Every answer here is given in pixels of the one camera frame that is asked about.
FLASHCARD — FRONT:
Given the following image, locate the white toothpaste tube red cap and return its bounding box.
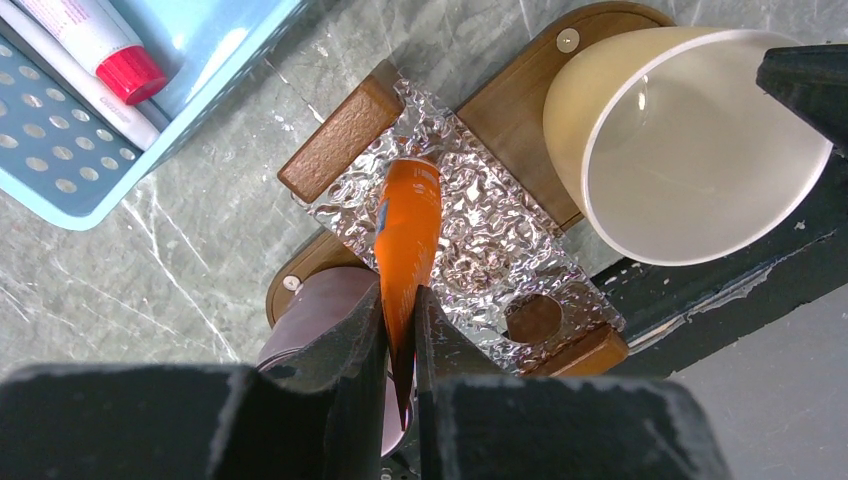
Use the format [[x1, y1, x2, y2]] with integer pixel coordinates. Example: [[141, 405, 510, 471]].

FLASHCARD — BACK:
[[18, 0, 168, 106]]

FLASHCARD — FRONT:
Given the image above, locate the brown oval wooden tray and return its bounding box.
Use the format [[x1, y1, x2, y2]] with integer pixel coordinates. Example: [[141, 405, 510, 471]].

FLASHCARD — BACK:
[[264, 1, 677, 329]]

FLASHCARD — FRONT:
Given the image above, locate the yellow mug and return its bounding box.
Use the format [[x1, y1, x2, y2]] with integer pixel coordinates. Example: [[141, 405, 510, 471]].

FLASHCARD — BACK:
[[542, 26, 833, 266]]

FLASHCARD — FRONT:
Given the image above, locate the clear acrylic holder wooden base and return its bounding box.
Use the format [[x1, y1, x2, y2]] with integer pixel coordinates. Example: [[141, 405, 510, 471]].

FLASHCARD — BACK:
[[278, 61, 629, 376]]

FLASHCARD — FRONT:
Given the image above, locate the purple grey mug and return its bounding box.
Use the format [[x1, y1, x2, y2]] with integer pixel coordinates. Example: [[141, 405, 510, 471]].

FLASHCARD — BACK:
[[257, 267, 406, 457]]

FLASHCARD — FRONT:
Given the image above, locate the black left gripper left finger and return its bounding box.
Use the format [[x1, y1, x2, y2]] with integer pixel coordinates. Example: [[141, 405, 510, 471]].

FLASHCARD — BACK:
[[1, 287, 387, 479]]

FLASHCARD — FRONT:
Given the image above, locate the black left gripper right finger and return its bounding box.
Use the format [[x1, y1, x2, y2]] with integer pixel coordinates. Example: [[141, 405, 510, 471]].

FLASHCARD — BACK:
[[413, 287, 729, 479]]

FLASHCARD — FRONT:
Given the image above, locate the orange toothpaste tube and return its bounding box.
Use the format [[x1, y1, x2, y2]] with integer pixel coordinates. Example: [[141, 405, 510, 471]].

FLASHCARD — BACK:
[[374, 158, 442, 428]]

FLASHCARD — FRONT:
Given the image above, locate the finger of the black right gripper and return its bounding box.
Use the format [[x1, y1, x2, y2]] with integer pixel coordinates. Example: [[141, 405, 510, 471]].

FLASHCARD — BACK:
[[756, 43, 847, 156]]

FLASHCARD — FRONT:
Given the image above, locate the light blue plastic basket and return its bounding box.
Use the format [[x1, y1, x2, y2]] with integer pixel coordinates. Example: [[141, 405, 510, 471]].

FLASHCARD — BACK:
[[1, 1, 308, 231]]

